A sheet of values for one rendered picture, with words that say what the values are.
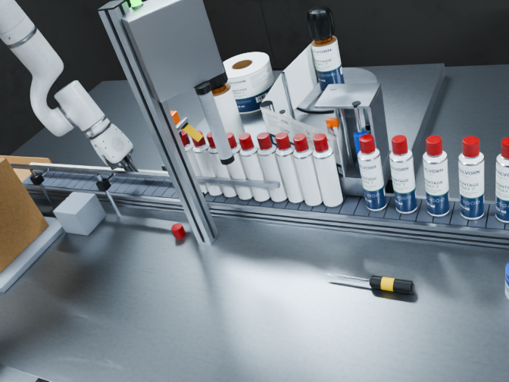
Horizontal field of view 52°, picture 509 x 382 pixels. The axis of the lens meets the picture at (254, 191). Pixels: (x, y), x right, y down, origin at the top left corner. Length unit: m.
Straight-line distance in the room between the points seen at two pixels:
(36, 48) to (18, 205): 0.49
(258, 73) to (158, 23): 0.78
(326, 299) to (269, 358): 0.19
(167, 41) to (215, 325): 0.64
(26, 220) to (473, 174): 1.28
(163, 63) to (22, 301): 0.81
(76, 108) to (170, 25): 0.56
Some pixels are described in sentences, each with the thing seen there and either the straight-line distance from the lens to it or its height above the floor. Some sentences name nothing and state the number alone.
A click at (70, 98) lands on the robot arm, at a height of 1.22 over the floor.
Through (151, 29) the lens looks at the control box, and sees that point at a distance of 1.15.
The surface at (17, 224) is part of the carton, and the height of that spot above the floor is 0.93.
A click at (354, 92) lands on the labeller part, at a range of 1.32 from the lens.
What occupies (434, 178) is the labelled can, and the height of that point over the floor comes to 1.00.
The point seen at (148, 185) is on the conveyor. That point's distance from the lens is 1.73.
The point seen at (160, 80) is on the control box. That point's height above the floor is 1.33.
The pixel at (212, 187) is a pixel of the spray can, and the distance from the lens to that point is 1.53.
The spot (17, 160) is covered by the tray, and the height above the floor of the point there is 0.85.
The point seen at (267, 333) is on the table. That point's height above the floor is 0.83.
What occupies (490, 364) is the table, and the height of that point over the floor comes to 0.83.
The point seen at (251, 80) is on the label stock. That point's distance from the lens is 1.88.
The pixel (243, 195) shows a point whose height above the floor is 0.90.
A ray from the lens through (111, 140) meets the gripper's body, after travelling 1.67.
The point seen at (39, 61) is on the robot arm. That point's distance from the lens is 1.56.
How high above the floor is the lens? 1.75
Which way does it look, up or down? 35 degrees down
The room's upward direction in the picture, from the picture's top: 18 degrees counter-clockwise
